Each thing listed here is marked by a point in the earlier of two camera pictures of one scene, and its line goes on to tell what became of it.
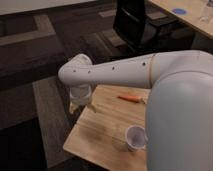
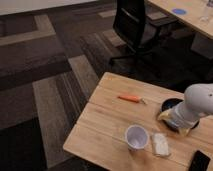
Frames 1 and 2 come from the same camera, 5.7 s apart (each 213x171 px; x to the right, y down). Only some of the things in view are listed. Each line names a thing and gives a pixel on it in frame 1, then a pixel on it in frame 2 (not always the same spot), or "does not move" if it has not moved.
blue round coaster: x=179 y=11 does not move
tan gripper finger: x=72 y=107 to x=184 y=131
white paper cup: x=136 y=137 does not move
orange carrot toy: x=136 y=99 does not move
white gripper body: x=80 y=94 to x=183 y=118
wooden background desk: x=198 y=13 does not move
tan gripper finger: x=92 y=107 to x=164 y=115
